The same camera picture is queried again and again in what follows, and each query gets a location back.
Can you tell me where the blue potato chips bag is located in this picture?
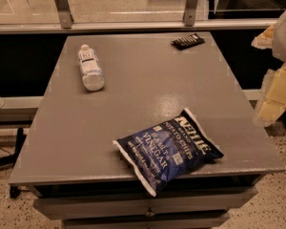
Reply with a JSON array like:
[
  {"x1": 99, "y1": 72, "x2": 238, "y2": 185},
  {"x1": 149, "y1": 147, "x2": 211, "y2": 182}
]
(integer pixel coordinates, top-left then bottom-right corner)
[{"x1": 113, "y1": 109, "x2": 224, "y2": 197}]

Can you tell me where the black stand base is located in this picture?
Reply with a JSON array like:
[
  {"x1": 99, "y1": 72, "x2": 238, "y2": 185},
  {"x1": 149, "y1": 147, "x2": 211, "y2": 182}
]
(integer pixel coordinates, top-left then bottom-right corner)
[{"x1": 0, "y1": 128, "x2": 26, "y2": 199}]

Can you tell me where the grey table with drawers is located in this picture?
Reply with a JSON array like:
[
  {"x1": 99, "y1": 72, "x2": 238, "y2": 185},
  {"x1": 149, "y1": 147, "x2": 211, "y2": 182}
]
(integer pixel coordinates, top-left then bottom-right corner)
[{"x1": 10, "y1": 33, "x2": 285, "y2": 229}]

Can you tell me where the black snack bar wrapper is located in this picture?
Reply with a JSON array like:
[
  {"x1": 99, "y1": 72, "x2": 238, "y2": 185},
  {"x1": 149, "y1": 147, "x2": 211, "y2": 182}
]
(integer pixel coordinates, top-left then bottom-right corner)
[{"x1": 172, "y1": 33, "x2": 205, "y2": 51}]

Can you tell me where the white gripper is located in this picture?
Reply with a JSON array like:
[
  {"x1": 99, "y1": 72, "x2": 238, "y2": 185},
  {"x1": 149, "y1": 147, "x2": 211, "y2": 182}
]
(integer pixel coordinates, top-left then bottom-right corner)
[{"x1": 251, "y1": 10, "x2": 286, "y2": 127}]

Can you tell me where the clear plastic water bottle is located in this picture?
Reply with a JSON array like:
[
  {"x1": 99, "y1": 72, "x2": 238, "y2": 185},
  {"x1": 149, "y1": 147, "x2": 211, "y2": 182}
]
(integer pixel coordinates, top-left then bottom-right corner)
[{"x1": 78, "y1": 45, "x2": 105, "y2": 92}]

